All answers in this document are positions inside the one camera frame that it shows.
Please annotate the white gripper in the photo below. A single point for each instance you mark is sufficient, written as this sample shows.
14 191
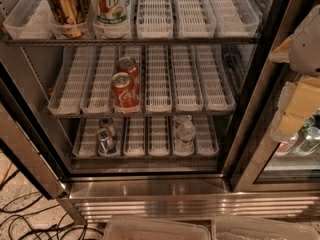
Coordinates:
307 45

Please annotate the white 7up can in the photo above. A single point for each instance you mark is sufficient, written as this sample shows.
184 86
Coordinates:
111 12

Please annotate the red can behind glass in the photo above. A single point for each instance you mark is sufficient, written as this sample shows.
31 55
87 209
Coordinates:
286 146

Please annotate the right glass fridge door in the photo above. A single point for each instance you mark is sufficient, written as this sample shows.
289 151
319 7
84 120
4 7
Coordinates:
277 147

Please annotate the rear red cola can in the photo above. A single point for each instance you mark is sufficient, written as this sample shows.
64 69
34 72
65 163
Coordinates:
128 65

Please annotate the red cola can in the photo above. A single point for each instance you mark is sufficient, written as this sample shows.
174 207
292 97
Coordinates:
123 88
128 65

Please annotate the front red cola can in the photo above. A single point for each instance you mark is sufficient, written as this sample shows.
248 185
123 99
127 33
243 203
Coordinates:
123 88

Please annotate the rear blue silver can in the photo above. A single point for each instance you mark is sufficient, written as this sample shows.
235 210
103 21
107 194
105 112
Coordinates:
108 123

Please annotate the blue silver can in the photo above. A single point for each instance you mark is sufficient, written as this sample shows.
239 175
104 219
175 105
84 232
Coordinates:
105 140
108 123

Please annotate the front blue silver can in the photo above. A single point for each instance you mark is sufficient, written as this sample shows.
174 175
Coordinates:
105 140

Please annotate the gold drink can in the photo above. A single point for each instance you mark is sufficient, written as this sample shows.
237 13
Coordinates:
70 16

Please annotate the left fridge door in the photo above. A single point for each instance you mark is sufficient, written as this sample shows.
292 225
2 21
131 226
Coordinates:
30 138

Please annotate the green bottle behind glass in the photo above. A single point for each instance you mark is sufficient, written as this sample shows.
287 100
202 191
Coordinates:
310 137

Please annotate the clear water bottle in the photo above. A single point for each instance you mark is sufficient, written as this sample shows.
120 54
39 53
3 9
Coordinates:
184 137

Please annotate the right clear plastic bin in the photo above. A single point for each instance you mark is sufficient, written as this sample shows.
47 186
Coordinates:
244 228

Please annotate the clear plastic bin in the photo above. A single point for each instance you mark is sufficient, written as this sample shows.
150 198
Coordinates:
137 228
244 228

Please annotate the left clear plastic bin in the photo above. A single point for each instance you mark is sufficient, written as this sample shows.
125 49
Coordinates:
137 228

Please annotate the top wire shelf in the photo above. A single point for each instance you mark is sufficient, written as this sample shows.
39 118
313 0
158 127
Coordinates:
131 42

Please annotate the wire shelf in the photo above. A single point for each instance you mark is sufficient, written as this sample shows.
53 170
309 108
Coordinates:
139 114
146 158
131 42

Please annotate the middle wire shelf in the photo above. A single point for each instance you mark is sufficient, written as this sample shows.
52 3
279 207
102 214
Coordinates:
139 114

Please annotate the bottom wire shelf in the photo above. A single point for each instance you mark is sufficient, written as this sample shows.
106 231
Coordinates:
146 158

